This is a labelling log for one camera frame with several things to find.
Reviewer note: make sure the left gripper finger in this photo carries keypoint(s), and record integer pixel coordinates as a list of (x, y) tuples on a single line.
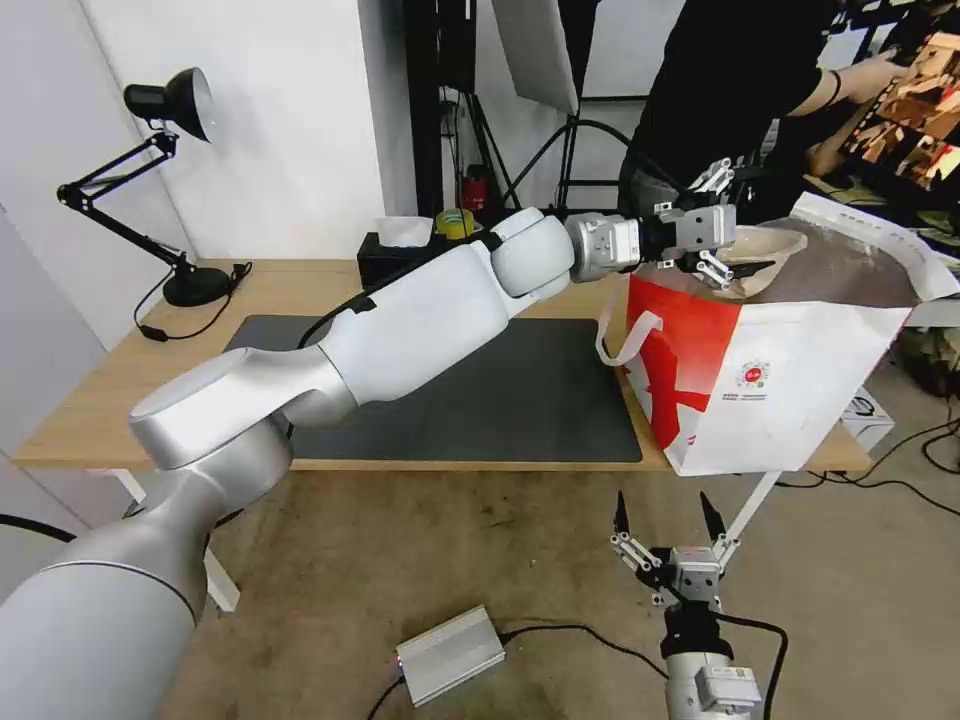
[(705, 184), (712, 274)]

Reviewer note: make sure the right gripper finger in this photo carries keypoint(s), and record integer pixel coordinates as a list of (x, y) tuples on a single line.
[(630, 544), (715, 525)]

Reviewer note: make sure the white paper bowl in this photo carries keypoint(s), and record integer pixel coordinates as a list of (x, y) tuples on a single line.
[(776, 247)]

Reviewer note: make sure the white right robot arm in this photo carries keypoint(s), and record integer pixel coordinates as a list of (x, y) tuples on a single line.
[(705, 686)]

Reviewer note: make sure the person's right forearm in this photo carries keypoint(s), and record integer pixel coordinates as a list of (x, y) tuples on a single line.
[(847, 82)]

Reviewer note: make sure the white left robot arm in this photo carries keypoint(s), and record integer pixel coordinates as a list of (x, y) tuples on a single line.
[(390, 322)]

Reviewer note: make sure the white red takeout bag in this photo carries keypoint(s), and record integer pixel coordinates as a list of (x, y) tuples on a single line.
[(780, 375)]

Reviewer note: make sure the person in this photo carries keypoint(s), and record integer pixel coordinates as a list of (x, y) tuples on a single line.
[(720, 90)]

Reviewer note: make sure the black light stand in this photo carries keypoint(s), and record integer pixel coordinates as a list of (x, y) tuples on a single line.
[(517, 150)]

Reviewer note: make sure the black desk mat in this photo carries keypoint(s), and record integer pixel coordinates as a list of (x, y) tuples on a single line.
[(525, 405)]

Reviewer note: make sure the small red canister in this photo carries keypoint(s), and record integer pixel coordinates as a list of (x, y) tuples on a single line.
[(474, 187)]

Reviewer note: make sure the yellow green tape roll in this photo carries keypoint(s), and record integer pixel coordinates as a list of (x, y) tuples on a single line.
[(456, 223)]

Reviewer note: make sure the white photo reflector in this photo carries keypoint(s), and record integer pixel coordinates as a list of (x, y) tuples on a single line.
[(536, 52)]

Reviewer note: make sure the silver metal power box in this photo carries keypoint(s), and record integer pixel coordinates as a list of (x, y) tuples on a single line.
[(450, 664)]

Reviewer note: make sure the brown patterned board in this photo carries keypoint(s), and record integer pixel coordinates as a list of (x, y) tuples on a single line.
[(915, 112)]

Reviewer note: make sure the black tissue box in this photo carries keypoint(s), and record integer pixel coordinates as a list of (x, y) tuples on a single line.
[(379, 259)]

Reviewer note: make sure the black desk lamp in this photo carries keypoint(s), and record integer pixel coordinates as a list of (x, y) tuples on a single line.
[(176, 150)]

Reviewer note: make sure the wooden table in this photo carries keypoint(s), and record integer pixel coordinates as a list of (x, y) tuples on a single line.
[(135, 390)]

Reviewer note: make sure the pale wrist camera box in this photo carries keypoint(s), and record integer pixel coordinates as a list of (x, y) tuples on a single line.
[(694, 574), (709, 231)]

